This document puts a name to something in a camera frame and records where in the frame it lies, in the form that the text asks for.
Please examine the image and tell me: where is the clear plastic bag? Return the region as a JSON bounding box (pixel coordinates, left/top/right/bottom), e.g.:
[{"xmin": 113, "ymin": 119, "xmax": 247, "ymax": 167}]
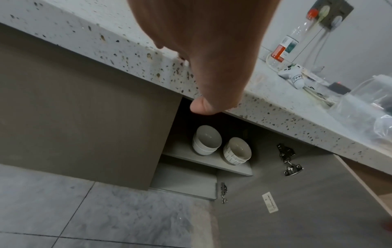
[{"xmin": 373, "ymin": 113, "xmax": 392, "ymax": 145}]

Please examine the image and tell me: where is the wooden cabinet panel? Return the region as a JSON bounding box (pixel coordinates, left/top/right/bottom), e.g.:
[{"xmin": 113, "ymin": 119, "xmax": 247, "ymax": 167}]
[{"xmin": 334, "ymin": 154, "xmax": 392, "ymax": 217}]

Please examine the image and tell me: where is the clear plastic container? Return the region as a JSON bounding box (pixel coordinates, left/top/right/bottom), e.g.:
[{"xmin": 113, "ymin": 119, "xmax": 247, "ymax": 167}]
[{"xmin": 328, "ymin": 74, "xmax": 392, "ymax": 137}]

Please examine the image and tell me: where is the grey cabinet shelf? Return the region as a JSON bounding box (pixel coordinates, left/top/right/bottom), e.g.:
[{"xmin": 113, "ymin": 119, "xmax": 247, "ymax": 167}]
[{"xmin": 161, "ymin": 142, "xmax": 254, "ymax": 177}]

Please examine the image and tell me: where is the clear bottle red cap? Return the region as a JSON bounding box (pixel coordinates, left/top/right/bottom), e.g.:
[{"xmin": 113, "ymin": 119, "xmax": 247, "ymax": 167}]
[{"xmin": 271, "ymin": 8, "xmax": 320, "ymax": 63}]

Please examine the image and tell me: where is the ribbed white bowl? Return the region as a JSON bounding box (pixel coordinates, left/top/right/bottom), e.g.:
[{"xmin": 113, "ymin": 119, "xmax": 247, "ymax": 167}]
[{"xmin": 223, "ymin": 147, "xmax": 250, "ymax": 166}]

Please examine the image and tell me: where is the closed grey cabinet door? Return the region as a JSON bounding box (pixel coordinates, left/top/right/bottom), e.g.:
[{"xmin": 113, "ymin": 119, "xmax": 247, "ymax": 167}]
[{"xmin": 0, "ymin": 22, "xmax": 184, "ymax": 192}]

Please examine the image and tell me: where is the small metal door hinge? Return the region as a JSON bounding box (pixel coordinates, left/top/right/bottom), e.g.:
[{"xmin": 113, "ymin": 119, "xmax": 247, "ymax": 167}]
[{"xmin": 219, "ymin": 182, "xmax": 229, "ymax": 204}]

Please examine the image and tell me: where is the grey wall socket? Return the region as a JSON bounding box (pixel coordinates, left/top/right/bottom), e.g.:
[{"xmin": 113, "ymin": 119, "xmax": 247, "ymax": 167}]
[{"xmin": 310, "ymin": 0, "xmax": 354, "ymax": 27}]

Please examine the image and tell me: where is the white bowl beige inside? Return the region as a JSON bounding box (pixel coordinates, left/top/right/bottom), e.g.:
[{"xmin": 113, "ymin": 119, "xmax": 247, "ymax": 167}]
[{"xmin": 224, "ymin": 137, "xmax": 252, "ymax": 161}]

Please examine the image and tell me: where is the large white plug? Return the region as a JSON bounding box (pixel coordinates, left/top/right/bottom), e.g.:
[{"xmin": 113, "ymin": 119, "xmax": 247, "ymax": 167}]
[{"xmin": 318, "ymin": 5, "xmax": 331, "ymax": 24}]

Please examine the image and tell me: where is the person's left hand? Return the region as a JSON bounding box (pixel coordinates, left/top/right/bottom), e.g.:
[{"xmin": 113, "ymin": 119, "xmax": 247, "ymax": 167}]
[{"xmin": 127, "ymin": 0, "xmax": 287, "ymax": 115}]

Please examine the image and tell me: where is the black device red light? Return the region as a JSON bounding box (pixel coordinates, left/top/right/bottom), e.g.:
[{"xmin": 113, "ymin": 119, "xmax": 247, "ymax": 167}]
[{"xmin": 327, "ymin": 82, "xmax": 352, "ymax": 96}]

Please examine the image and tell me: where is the open grey cabinet door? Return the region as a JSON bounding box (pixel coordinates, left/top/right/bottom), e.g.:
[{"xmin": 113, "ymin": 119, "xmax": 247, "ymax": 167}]
[{"xmin": 211, "ymin": 143, "xmax": 392, "ymax": 248}]

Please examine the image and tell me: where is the large metal door hinge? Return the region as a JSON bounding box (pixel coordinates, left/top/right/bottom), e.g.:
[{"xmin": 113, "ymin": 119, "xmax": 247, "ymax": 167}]
[{"xmin": 276, "ymin": 143, "xmax": 304, "ymax": 177}]

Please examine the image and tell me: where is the white game controller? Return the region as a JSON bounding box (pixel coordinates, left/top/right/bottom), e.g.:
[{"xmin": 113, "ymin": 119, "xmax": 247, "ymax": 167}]
[{"xmin": 278, "ymin": 63, "xmax": 307, "ymax": 89}]

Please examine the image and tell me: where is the white label sticker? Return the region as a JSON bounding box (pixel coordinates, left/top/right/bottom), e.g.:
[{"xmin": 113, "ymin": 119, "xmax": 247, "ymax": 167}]
[{"xmin": 262, "ymin": 192, "xmax": 279, "ymax": 214}]

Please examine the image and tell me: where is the plain white bowl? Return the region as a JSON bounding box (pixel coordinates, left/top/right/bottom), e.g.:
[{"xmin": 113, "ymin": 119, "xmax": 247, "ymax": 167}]
[
  {"xmin": 192, "ymin": 138, "xmax": 221, "ymax": 156},
  {"xmin": 195, "ymin": 125, "xmax": 223, "ymax": 149}
]

